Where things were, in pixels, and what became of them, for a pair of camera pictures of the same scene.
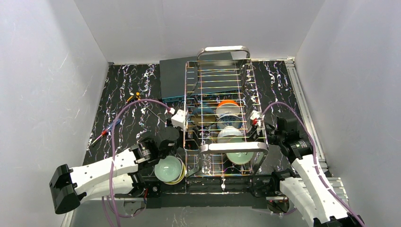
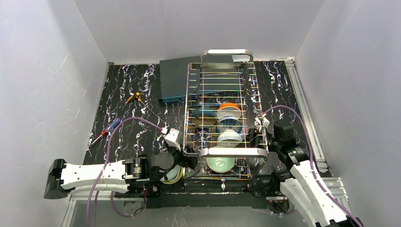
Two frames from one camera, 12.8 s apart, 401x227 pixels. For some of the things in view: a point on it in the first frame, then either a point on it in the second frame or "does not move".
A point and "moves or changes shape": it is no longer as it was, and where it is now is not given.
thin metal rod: x=152 y=111 does not move
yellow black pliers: x=132 y=99 does not move
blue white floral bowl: x=229 y=120 moves or changes shape
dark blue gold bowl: x=204 y=115 does not move
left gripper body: x=170 y=124 → x=180 y=155
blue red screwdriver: x=105 y=131 does not move
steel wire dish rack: x=224 y=134 does not move
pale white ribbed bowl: x=230 y=130 moves or changes shape
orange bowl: x=228 y=106 moves or changes shape
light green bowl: x=240 y=158 → x=220 y=164
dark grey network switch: x=184 y=77 does not move
